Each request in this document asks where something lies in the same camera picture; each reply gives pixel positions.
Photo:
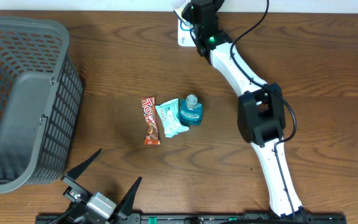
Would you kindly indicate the red Top candy bar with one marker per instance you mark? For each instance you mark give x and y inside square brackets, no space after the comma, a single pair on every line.
[152,135]

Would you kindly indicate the orange small carton box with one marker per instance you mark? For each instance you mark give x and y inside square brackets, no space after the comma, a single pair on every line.
[183,13]

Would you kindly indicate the light blue snack pouch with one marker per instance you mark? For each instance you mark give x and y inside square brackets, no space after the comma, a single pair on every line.
[168,113]

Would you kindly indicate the grey plastic shopping basket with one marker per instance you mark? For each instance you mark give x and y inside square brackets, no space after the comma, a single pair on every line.
[40,98]

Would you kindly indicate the blue glass bottle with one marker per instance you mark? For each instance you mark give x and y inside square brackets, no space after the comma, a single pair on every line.
[191,111]

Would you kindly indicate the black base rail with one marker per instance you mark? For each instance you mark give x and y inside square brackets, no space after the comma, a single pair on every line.
[137,218]

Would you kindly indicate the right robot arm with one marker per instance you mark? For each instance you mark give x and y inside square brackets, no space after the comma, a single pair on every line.
[264,118]

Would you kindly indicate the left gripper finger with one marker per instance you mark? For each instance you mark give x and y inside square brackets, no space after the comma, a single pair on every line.
[75,172]
[125,206]

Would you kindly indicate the white barcode scanner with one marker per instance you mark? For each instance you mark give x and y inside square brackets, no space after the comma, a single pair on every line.
[185,30]

